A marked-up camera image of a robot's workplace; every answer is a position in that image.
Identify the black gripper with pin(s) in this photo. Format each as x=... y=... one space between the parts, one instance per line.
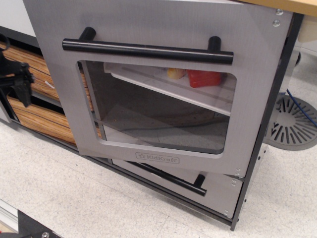
x=16 y=75

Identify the black oven door handle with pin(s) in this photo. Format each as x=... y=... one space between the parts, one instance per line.
x=86 y=43

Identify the grey toy oven door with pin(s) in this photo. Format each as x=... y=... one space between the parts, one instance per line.
x=255 y=34

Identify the white oven shelf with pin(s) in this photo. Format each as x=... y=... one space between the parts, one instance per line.
x=217 y=98

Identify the grey lower oven drawer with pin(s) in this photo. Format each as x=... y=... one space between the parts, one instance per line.
x=215 y=191

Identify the upper wood-pattern storage bin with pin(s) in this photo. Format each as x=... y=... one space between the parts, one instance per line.
x=43 y=83

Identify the wood-pattern storage bin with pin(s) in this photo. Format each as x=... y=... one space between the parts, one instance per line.
x=43 y=83
x=43 y=120

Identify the lower wood-pattern storage bin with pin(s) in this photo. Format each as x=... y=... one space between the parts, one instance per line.
x=43 y=120

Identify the toy bread loaf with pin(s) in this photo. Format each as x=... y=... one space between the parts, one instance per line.
x=176 y=73

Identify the red toy bell pepper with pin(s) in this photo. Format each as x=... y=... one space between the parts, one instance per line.
x=199 y=78

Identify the grey round slotted base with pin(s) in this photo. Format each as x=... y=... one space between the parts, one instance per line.
x=293 y=124

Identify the wooden countertop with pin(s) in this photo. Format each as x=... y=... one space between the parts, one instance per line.
x=305 y=7

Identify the aluminium rail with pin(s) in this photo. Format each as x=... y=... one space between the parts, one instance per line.
x=8 y=216

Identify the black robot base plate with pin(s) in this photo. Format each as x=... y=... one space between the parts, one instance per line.
x=30 y=228

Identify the black drawer handle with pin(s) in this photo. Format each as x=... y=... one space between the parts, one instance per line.
x=195 y=187

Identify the black toy kitchen frame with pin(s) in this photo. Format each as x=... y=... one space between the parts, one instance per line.
x=272 y=104

